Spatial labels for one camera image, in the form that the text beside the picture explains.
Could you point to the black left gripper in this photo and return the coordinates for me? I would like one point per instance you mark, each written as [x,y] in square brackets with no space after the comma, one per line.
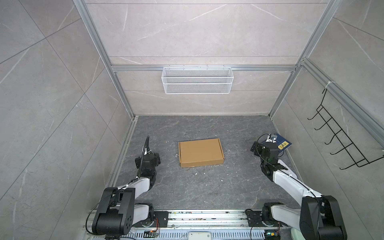
[156,159]

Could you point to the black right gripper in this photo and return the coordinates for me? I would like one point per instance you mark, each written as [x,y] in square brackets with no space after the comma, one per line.
[259,149]

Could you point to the brown cardboard box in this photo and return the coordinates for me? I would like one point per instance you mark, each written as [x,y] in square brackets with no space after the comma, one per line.
[199,153]

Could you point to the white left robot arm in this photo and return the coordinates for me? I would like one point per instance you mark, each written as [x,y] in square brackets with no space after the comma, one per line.
[117,212]

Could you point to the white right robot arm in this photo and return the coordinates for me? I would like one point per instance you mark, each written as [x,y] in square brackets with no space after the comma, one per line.
[318,218]

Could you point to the green box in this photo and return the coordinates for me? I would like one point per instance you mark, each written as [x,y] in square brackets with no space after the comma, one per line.
[296,234]

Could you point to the blue book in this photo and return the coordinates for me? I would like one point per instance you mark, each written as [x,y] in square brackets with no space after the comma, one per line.
[282,144]

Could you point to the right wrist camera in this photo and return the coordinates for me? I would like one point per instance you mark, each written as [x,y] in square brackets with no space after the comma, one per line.
[271,139]

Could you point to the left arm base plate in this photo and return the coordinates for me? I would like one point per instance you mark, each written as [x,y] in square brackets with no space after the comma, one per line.
[159,219]

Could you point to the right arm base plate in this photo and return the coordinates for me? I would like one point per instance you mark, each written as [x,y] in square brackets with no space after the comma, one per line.
[255,218]

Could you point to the black wire hook rack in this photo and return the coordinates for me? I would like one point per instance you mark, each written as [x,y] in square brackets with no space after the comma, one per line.
[339,135]

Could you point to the white wire mesh basket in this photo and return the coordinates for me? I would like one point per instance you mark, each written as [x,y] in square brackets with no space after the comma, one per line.
[197,80]

